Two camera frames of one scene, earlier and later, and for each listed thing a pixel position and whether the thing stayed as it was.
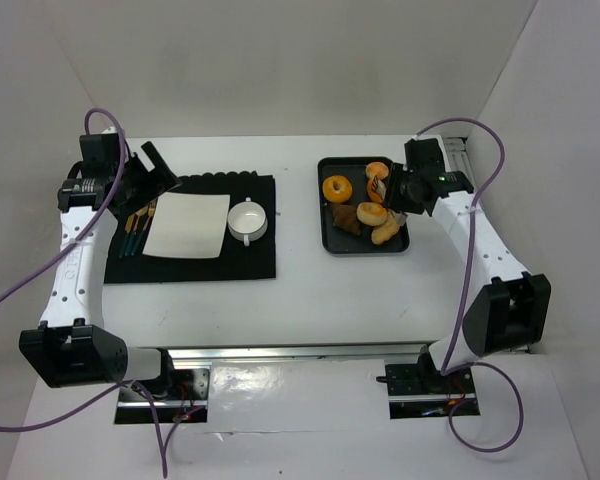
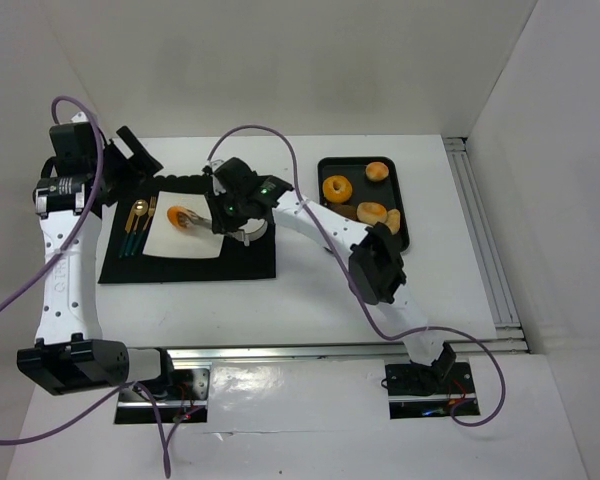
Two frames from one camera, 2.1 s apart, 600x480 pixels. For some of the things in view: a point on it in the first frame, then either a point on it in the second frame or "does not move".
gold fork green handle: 140,236 does not move
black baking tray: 334,241 does not move
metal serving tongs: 379,188 to 187,219
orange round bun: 372,195 to 172,215
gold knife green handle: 128,229 does not move
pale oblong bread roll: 387,231 does not move
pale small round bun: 378,169 does not move
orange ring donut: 342,194 does not move
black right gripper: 395,193 to 219,215
